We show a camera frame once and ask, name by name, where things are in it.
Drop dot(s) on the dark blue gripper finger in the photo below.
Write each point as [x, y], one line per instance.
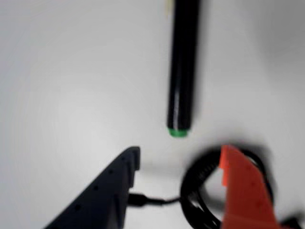
[102, 195]

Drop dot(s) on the green capped black marker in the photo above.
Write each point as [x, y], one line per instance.
[183, 71]

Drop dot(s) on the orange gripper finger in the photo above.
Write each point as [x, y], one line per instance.
[245, 195]

